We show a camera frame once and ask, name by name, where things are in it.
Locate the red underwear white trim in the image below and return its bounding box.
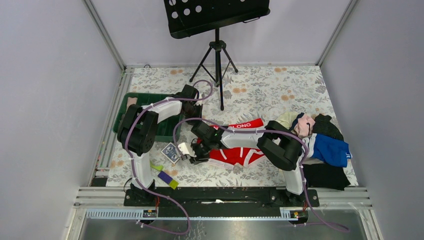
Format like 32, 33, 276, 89
204, 118, 266, 170

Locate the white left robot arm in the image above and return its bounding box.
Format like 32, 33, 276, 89
113, 84, 202, 206

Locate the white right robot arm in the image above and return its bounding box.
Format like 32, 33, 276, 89
184, 120, 307, 206

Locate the green plastic divided tray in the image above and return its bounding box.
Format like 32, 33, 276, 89
112, 92, 184, 143

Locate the blue playing card box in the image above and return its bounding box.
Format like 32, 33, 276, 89
160, 142, 181, 165

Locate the floral patterned table mat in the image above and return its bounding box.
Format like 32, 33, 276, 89
105, 65, 359, 188

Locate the lime green plastic piece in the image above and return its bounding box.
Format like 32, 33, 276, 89
150, 162, 164, 172

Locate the purple and green block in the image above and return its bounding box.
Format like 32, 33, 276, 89
157, 171, 179, 190

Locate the pink rolled cloth in tray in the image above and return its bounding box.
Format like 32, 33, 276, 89
126, 97, 138, 107

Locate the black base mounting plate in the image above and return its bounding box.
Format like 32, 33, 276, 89
123, 187, 320, 218

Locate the pale yellow-green garment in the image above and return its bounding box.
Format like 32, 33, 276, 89
275, 111, 303, 129

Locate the black music stand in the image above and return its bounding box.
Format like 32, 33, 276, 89
163, 0, 271, 111

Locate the pink garment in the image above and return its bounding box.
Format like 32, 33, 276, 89
294, 115, 316, 138

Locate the black mesh garment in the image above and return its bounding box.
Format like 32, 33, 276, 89
312, 114, 344, 141

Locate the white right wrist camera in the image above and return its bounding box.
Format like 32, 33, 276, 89
177, 142, 196, 160

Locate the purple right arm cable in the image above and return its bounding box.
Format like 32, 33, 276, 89
172, 117, 351, 233

